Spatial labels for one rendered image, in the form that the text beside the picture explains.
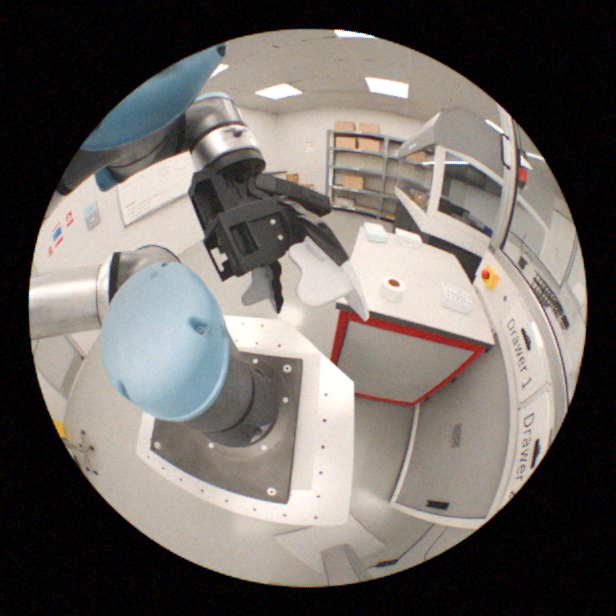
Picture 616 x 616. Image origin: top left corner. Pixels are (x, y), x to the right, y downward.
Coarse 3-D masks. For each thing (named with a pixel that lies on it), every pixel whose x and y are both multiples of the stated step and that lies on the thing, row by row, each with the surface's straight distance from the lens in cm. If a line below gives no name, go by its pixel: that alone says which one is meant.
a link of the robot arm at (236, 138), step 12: (216, 132) 21; (228, 132) 21; (240, 132) 21; (204, 144) 21; (216, 144) 20; (228, 144) 20; (240, 144) 20; (252, 144) 21; (192, 156) 23; (204, 156) 20; (216, 156) 19; (204, 168) 20
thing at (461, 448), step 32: (480, 288) 90; (448, 384) 97; (480, 384) 78; (512, 384) 66; (416, 416) 118; (448, 416) 91; (480, 416) 75; (512, 416) 64; (416, 448) 110; (448, 448) 87; (480, 448) 73; (512, 448) 63; (416, 480) 103; (448, 480) 83; (480, 480) 71; (416, 512) 96; (448, 512) 81; (480, 512) 71
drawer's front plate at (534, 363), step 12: (516, 312) 67; (504, 324) 70; (516, 324) 66; (528, 324) 63; (516, 336) 65; (516, 360) 64; (528, 360) 61; (540, 360) 58; (516, 372) 63; (528, 372) 60; (540, 372) 58; (528, 384) 60; (540, 384) 58; (528, 396) 59
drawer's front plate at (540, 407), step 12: (540, 396) 57; (528, 408) 59; (540, 408) 57; (528, 420) 58; (540, 420) 57; (528, 432) 58; (540, 432) 57; (528, 444) 58; (540, 444) 57; (516, 456) 60; (528, 456) 58; (540, 456) 57; (516, 468) 60; (528, 468) 58; (516, 480) 60; (516, 492) 60; (504, 504) 63
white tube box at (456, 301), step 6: (444, 282) 68; (438, 288) 68; (444, 288) 64; (444, 294) 63; (450, 294) 63; (456, 294) 66; (444, 300) 62; (450, 300) 62; (456, 300) 63; (462, 300) 66; (468, 300) 69; (450, 306) 64; (456, 306) 64; (462, 306) 65; (468, 306) 66; (462, 312) 67; (468, 312) 68
